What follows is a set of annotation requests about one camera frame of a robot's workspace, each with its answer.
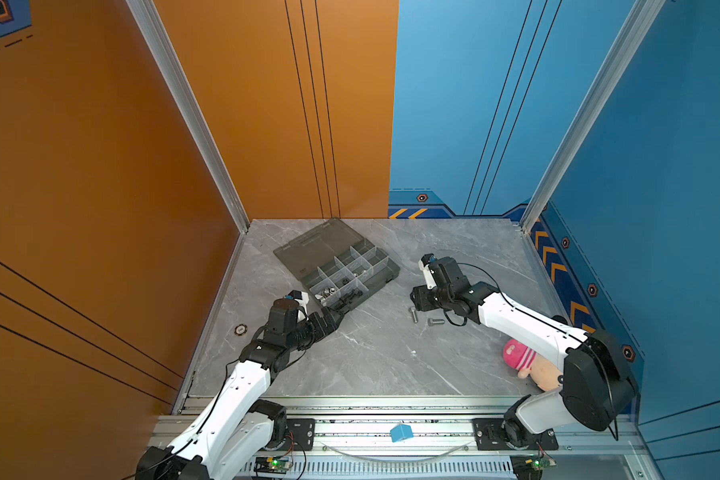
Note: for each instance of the aluminium corner post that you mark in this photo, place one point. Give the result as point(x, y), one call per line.
point(152, 29)
point(628, 40)

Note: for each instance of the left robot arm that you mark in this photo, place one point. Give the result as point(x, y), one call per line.
point(238, 422)

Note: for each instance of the blue block on rail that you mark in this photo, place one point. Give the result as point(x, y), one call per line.
point(401, 432)

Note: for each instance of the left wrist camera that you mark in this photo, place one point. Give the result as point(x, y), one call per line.
point(302, 299)

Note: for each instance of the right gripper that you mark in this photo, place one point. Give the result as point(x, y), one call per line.
point(419, 299)

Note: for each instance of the plush doll toy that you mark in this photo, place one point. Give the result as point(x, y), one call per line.
point(529, 364)

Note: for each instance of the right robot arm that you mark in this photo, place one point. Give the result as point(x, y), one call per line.
point(583, 375)

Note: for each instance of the circuit board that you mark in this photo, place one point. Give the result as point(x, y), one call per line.
point(531, 468)
point(272, 466)

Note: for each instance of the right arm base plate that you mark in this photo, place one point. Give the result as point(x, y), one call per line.
point(499, 434)

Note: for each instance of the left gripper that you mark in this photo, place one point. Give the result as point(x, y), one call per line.
point(318, 328)

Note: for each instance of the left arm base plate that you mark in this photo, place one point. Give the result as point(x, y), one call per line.
point(291, 433)

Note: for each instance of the left circuit board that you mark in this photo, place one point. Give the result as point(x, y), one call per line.
point(272, 466)

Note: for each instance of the grey plastic organizer box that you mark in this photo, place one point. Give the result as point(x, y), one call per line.
point(338, 266)

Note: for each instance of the right aluminium corner post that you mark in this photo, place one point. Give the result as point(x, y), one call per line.
point(628, 40)

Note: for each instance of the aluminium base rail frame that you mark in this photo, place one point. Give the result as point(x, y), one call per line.
point(352, 439)

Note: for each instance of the left aluminium corner post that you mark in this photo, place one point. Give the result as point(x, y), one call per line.
point(152, 29)

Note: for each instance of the right circuit board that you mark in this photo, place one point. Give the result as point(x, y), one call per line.
point(531, 468)

